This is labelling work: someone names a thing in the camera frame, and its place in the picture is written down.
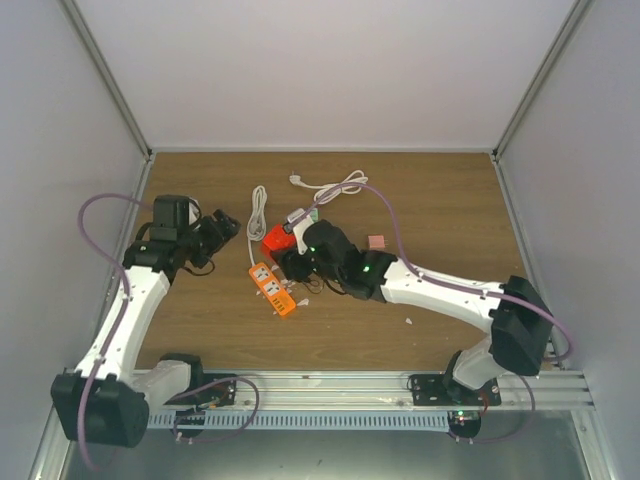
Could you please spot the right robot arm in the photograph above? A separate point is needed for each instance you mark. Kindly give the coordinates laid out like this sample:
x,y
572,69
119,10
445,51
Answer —
x,y
512,315

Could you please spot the red charger cube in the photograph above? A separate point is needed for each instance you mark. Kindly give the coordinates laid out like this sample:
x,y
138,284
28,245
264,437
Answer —
x,y
276,242

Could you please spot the orange power strip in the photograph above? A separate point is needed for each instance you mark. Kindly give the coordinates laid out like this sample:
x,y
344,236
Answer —
x,y
272,289

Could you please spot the grey slotted cable duct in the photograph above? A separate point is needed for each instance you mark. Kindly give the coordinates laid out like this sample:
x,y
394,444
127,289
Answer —
x,y
299,420

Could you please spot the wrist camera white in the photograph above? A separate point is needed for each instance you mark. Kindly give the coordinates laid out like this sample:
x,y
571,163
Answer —
x,y
295,225
195,212

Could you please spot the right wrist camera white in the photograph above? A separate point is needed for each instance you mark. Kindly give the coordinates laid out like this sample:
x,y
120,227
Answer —
x,y
295,225

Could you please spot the pink charger cube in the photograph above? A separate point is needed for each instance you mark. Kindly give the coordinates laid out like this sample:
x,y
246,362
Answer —
x,y
377,242

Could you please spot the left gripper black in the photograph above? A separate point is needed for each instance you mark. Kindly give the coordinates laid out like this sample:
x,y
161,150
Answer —
x,y
218,238

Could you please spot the aluminium front rail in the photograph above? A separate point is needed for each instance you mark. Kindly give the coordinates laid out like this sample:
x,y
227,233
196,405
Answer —
x,y
386,390

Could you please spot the right aluminium frame post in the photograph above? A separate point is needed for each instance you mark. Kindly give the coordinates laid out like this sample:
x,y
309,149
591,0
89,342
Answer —
x,y
560,42

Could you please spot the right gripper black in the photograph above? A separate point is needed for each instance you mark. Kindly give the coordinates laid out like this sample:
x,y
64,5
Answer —
x,y
291,267

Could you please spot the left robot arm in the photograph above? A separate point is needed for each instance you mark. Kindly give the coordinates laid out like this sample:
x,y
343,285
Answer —
x,y
102,401

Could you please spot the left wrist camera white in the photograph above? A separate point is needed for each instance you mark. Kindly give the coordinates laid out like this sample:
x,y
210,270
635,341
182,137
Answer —
x,y
195,212

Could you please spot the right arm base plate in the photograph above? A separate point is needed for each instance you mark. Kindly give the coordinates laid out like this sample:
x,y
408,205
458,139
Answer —
x,y
428,389

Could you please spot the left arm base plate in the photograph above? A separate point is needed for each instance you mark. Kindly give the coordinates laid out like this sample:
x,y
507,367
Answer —
x,y
221,394

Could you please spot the left aluminium frame post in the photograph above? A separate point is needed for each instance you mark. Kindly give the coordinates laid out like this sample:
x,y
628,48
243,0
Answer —
x,y
80,26

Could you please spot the aluminium frame post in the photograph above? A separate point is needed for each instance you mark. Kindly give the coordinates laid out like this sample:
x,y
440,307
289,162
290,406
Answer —
x,y
80,26
560,42

